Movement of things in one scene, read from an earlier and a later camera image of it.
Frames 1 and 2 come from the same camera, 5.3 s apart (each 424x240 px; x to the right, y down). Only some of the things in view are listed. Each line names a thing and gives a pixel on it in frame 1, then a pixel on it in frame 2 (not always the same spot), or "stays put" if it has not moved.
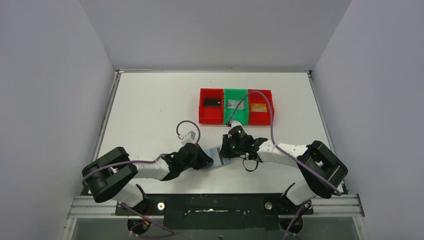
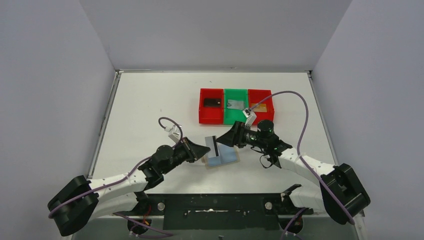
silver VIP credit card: [215, 155] -> [209, 143]
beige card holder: [224, 161] stays put
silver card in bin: [232, 104] stays put
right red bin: [260, 118] stays put
